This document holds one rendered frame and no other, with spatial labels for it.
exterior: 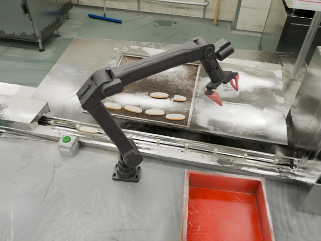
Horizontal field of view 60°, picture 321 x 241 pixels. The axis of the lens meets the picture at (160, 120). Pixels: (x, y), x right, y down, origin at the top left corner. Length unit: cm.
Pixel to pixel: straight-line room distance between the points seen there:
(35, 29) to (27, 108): 249
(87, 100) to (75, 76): 104
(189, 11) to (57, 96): 353
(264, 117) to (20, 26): 330
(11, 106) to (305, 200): 143
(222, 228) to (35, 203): 76
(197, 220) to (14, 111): 104
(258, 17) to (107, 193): 388
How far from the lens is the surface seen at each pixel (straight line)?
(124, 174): 124
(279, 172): 137
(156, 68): 96
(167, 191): 124
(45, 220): 124
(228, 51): 110
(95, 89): 90
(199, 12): 496
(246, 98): 161
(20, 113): 157
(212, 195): 125
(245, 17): 465
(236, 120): 149
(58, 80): 195
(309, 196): 125
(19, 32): 416
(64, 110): 168
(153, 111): 146
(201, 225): 117
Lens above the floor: 185
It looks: 42 degrees down
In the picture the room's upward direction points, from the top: 2 degrees clockwise
